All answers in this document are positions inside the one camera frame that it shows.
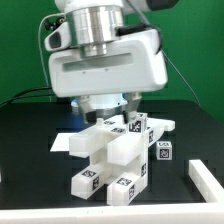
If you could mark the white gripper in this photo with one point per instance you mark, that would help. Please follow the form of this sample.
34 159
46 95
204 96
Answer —
132 64

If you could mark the white tagged nut cube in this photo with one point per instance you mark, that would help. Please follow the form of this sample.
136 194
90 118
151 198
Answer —
163 150
139 125

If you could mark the white chair back frame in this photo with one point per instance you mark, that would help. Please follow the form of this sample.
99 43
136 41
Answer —
96 137

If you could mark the white chair seat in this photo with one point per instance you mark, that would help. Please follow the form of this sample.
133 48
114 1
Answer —
136 163

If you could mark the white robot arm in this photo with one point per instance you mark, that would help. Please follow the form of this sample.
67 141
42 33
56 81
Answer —
93 53

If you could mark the white base tag plate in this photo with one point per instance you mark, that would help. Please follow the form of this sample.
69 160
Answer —
62 143

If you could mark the white U-shaped fence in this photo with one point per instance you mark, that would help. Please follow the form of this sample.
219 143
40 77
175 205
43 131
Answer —
210 212

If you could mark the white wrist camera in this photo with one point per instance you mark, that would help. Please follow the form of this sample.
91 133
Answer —
59 39

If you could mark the black camera stand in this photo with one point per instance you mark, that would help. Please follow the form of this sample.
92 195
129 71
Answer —
51 26

